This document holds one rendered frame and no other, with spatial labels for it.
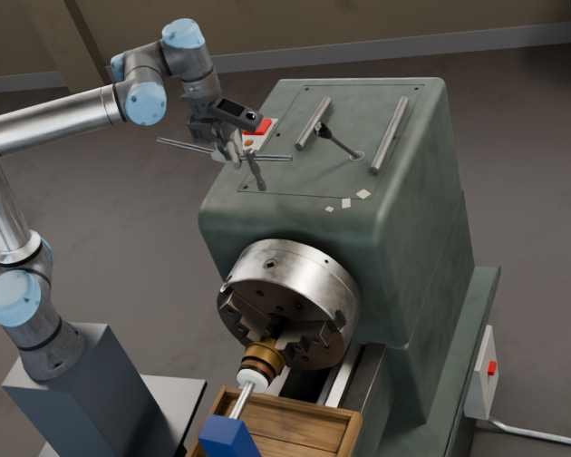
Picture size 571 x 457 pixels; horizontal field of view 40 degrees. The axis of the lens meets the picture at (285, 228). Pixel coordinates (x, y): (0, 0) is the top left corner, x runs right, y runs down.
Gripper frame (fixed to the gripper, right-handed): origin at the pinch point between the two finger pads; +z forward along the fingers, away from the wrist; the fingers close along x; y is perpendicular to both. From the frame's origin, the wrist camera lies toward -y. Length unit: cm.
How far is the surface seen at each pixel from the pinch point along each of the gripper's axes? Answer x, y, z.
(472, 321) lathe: -28, -39, 82
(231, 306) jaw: 27.0, -3.9, 17.9
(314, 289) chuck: 20.9, -21.8, 16.5
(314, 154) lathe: -16.9, -9.9, 10.5
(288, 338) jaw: 28.4, -16.2, 24.8
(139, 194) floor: -135, 169, 136
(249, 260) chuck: 17.3, -5.6, 13.2
